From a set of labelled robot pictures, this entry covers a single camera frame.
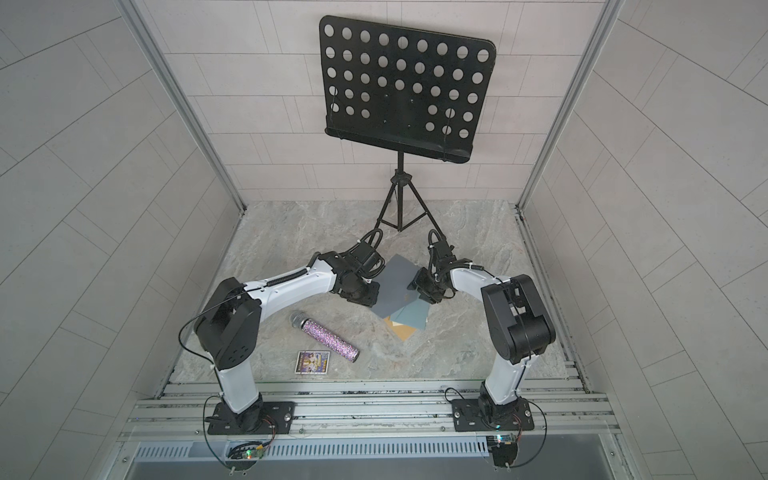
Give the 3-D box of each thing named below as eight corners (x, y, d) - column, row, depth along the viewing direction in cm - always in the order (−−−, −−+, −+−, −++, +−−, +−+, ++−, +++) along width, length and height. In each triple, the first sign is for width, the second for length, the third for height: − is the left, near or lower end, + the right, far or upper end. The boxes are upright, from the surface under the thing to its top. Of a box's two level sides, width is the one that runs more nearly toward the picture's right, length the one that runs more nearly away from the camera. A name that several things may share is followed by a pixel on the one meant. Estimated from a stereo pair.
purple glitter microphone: (292, 325, 88) (287, 319, 85) (300, 314, 90) (297, 308, 87) (352, 366, 81) (350, 361, 77) (360, 354, 83) (358, 349, 80)
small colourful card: (295, 374, 79) (293, 372, 78) (299, 353, 83) (297, 351, 81) (329, 374, 79) (328, 372, 78) (332, 353, 83) (331, 351, 81)
